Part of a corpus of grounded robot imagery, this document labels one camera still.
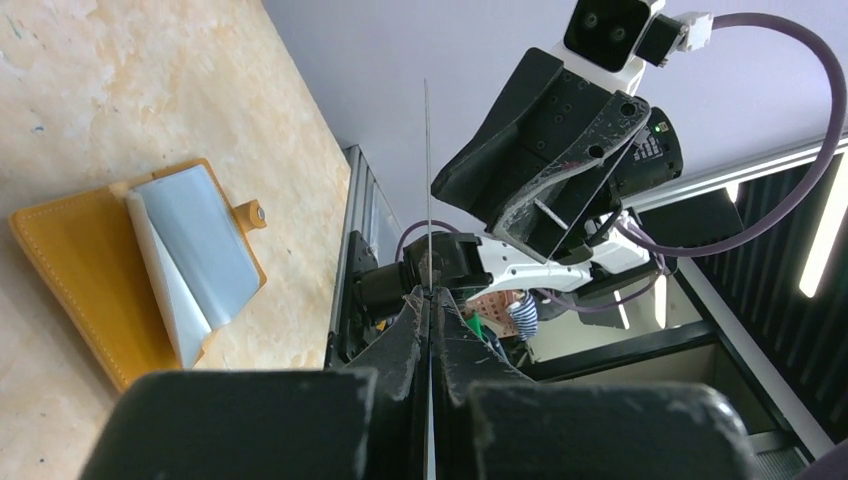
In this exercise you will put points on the orange perforated basket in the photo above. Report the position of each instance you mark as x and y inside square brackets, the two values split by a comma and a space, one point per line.
[492, 308]

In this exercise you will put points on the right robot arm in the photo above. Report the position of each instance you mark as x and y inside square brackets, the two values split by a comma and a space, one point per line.
[471, 265]

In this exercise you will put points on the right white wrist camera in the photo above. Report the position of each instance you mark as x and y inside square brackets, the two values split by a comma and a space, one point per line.
[611, 43]

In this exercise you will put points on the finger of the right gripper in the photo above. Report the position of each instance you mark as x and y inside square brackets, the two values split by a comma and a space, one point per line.
[557, 167]
[541, 110]

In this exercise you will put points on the striped cloth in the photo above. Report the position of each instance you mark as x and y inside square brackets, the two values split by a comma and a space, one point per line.
[524, 314]

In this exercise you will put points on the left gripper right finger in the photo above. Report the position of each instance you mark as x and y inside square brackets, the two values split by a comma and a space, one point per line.
[493, 422]

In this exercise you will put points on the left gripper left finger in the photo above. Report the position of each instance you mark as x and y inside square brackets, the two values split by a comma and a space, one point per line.
[366, 420]

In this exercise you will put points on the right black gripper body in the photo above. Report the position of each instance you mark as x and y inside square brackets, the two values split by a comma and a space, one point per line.
[596, 195]

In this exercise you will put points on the green box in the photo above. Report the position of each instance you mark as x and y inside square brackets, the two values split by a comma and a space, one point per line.
[474, 323]

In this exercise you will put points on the orange leather card holder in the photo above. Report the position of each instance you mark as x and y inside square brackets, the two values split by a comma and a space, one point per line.
[147, 269]

